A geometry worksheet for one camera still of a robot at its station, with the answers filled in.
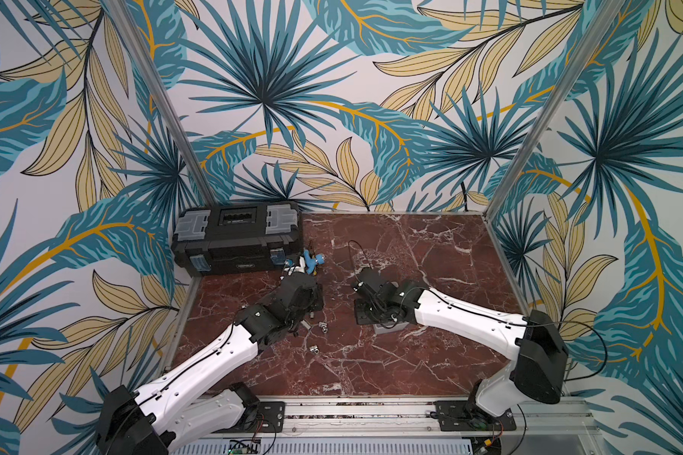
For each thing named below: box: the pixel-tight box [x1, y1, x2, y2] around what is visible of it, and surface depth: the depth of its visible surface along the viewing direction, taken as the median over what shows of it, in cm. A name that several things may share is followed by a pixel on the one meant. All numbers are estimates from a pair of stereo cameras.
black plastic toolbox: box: [170, 200, 304, 277], surface depth 92 cm
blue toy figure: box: [303, 248, 326, 276], surface depth 103 cm
